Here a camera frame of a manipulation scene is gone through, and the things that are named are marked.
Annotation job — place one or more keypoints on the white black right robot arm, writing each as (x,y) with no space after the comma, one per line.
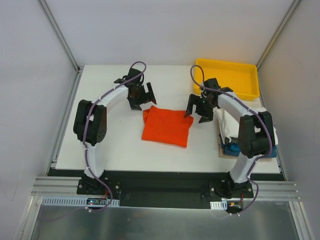
(256,137)

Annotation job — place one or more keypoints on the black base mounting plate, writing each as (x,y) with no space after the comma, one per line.
(145,200)

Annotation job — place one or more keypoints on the aluminium frame rail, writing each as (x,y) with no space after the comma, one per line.
(284,191)

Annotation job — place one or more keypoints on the slotted cable duct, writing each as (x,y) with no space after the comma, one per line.
(79,202)
(219,205)

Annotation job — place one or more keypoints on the blue folded t-shirt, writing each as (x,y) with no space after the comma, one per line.
(229,146)

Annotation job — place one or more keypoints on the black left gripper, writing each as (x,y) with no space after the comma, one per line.
(142,95)

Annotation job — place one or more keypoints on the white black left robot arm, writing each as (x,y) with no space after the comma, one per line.
(90,123)

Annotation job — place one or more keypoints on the white printed folded t-shirt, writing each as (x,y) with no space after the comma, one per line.
(228,126)

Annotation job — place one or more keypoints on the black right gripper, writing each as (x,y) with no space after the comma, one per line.
(200,106)

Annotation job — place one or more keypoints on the orange t-shirt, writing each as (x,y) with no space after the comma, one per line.
(166,126)

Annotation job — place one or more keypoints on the yellow plastic tray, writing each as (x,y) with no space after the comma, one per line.
(242,78)

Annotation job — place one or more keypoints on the right slotted cable duct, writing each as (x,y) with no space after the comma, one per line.
(219,205)

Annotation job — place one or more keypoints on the left slotted cable duct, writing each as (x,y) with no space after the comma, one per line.
(79,202)

